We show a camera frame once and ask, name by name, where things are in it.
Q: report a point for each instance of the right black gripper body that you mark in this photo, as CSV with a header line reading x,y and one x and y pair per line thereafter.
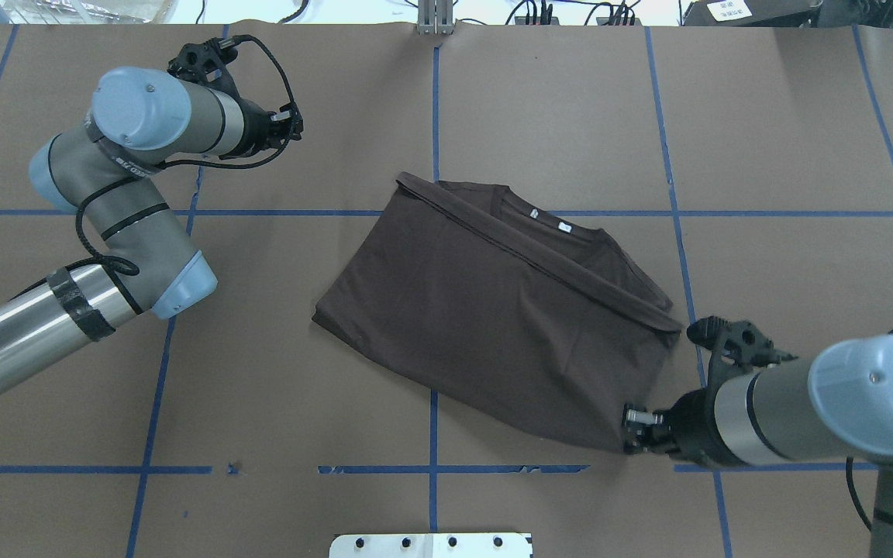
x,y
692,428

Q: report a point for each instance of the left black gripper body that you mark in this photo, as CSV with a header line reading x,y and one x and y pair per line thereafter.
x,y
258,129

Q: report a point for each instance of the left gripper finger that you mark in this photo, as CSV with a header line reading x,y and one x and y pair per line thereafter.
x,y
287,118
285,136

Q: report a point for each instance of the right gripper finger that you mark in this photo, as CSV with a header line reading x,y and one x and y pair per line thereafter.
x,y
634,417
635,444

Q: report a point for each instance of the brown t-shirt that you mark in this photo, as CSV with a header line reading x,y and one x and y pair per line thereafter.
x,y
549,327

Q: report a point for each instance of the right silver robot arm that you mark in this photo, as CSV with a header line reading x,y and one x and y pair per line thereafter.
x,y
764,407

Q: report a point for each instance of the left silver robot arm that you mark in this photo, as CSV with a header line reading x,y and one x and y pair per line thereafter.
x,y
140,257

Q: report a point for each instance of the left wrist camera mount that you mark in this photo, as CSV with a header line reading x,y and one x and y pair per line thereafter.
x,y
206,64

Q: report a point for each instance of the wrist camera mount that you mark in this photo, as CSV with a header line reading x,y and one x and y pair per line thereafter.
x,y
206,64
736,348

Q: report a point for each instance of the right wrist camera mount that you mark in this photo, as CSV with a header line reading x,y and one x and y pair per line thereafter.
x,y
736,348

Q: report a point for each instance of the aluminium frame post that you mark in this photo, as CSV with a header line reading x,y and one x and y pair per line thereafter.
x,y
435,17

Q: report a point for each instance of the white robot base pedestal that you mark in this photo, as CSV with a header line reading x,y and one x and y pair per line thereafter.
x,y
456,544

